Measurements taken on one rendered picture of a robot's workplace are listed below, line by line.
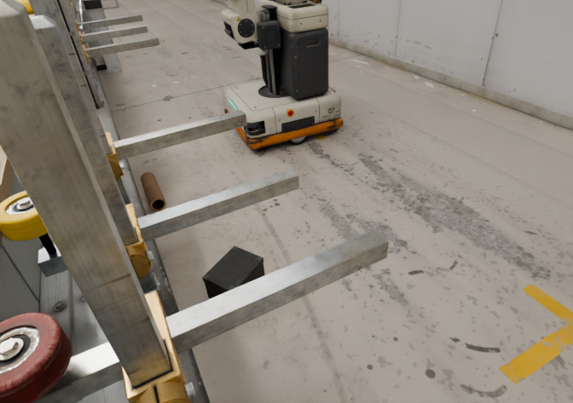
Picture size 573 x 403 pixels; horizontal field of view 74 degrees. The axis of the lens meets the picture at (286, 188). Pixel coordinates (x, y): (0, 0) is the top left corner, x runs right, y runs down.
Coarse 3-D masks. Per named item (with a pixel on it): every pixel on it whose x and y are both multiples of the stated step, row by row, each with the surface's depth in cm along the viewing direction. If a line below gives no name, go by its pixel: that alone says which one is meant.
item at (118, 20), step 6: (114, 18) 196; (120, 18) 196; (126, 18) 198; (132, 18) 199; (138, 18) 200; (78, 24) 190; (84, 24) 191; (90, 24) 192; (96, 24) 193; (102, 24) 194; (108, 24) 195; (114, 24) 196; (120, 24) 198
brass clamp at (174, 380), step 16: (160, 304) 43; (160, 320) 41; (176, 352) 40; (176, 368) 36; (128, 384) 35; (144, 384) 35; (160, 384) 35; (176, 384) 36; (192, 384) 37; (128, 400) 34; (144, 400) 34; (160, 400) 34; (176, 400) 34
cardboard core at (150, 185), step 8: (144, 176) 217; (152, 176) 217; (144, 184) 212; (152, 184) 209; (152, 192) 203; (160, 192) 205; (152, 200) 197; (160, 200) 207; (152, 208) 199; (160, 208) 202
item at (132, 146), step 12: (204, 120) 86; (216, 120) 86; (228, 120) 86; (240, 120) 88; (156, 132) 82; (168, 132) 82; (180, 132) 82; (192, 132) 84; (204, 132) 85; (216, 132) 86; (120, 144) 79; (132, 144) 79; (144, 144) 80; (156, 144) 81; (168, 144) 83; (120, 156) 79; (132, 156) 80
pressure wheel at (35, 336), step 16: (16, 320) 36; (32, 320) 36; (48, 320) 36; (0, 336) 35; (16, 336) 35; (32, 336) 35; (48, 336) 34; (64, 336) 36; (0, 352) 33; (16, 352) 33; (32, 352) 33; (48, 352) 33; (64, 352) 35; (0, 368) 32; (16, 368) 32; (32, 368) 32; (48, 368) 33; (64, 368) 35; (0, 384) 31; (16, 384) 31; (32, 384) 32; (48, 384) 33; (0, 400) 31; (16, 400) 32; (32, 400) 33
